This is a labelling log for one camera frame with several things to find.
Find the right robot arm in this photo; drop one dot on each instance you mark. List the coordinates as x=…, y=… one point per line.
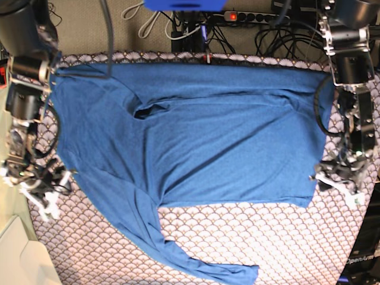
x=30, y=39

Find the red black table clamp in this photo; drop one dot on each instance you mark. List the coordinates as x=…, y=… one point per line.
x=207, y=58

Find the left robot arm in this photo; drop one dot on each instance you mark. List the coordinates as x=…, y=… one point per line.
x=344, y=27

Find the white bin at corner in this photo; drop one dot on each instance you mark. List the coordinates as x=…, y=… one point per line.
x=24, y=261

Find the fan-patterned tablecloth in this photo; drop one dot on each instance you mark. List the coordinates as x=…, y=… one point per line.
x=291, y=245

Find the blue box at top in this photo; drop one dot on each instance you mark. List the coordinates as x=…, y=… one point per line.
x=185, y=5

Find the blue long-sleeve T-shirt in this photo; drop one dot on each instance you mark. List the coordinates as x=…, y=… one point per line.
x=180, y=135

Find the black OpenArm box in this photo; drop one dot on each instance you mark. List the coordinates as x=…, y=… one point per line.
x=362, y=266

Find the black power strip red switch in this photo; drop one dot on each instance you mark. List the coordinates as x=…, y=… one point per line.
x=241, y=17

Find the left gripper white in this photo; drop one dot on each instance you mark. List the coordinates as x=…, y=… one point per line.
x=345, y=178

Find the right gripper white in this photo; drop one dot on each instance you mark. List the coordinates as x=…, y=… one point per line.
x=43, y=189

